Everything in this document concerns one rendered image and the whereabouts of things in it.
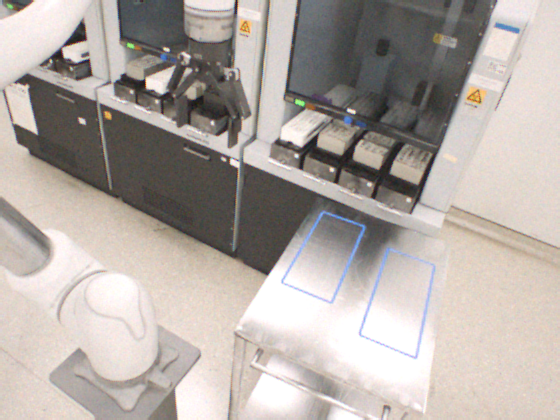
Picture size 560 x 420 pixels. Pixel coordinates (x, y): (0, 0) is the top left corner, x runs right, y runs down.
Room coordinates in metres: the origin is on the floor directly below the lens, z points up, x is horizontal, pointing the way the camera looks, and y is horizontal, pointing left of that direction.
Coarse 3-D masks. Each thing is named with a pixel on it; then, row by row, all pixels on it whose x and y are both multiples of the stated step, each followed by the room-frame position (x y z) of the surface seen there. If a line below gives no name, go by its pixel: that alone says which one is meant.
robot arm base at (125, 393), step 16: (160, 352) 0.55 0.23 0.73; (176, 352) 0.57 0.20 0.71; (80, 368) 0.48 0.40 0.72; (160, 368) 0.51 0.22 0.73; (96, 384) 0.45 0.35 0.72; (112, 384) 0.45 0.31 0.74; (128, 384) 0.46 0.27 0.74; (144, 384) 0.47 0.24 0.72; (160, 384) 0.47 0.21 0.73; (128, 400) 0.43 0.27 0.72
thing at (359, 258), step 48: (336, 240) 0.95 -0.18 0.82; (384, 240) 0.98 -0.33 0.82; (432, 240) 1.02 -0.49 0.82; (288, 288) 0.74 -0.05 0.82; (336, 288) 0.76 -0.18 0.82; (384, 288) 0.79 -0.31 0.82; (432, 288) 0.81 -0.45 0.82; (240, 336) 0.58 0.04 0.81; (288, 336) 0.59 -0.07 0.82; (336, 336) 0.61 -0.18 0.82; (384, 336) 0.63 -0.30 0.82; (432, 336) 0.65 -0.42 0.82; (240, 384) 0.59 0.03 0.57; (288, 384) 0.50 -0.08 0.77; (336, 384) 0.80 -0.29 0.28; (384, 384) 0.50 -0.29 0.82
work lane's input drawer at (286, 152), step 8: (272, 144) 1.48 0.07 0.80; (280, 144) 1.47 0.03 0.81; (288, 144) 1.47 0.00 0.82; (312, 144) 1.52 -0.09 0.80; (272, 152) 1.48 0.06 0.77; (280, 152) 1.46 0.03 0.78; (288, 152) 1.45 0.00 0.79; (296, 152) 1.44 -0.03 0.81; (304, 152) 1.46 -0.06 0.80; (272, 160) 1.44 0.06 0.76; (280, 160) 1.46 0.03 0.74; (288, 160) 1.45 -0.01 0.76; (296, 160) 1.43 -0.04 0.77; (288, 168) 1.40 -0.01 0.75
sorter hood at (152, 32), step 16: (128, 0) 1.87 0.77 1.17; (144, 0) 1.83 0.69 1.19; (160, 0) 1.80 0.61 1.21; (176, 0) 1.77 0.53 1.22; (128, 16) 1.87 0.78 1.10; (144, 16) 1.84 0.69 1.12; (160, 16) 1.80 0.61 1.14; (176, 16) 1.77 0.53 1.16; (128, 32) 1.88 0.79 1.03; (144, 32) 1.84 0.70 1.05; (160, 32) 1.80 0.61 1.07; (176, 32) 1.77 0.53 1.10; (144, 48) 1.82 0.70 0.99; (160, 48) 1.80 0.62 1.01; (176, 48) 1.77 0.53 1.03
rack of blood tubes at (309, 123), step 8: (304, 112) 1.68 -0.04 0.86; (312, 112) 1.69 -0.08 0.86; (296, 120) 1.59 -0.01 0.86; (304, 120) 1.60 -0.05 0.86; (312, 120) 1.63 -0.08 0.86; (320, 120) 1.63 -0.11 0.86; (328, 120) 1.71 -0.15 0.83; (288, 128) 1.52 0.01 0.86; (296, 128) 1.53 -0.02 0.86; (304, 128) 1.54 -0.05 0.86; (312, 128) 1.55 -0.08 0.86; (320, 128) 1.63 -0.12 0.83; (280, 136) 1.51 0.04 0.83; (288, 136) 1.50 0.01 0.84; (296, 136) 1.48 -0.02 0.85; (304, 136) 1.48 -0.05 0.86; (312, 136) 1.56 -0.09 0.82; (296, 144) 1.48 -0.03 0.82
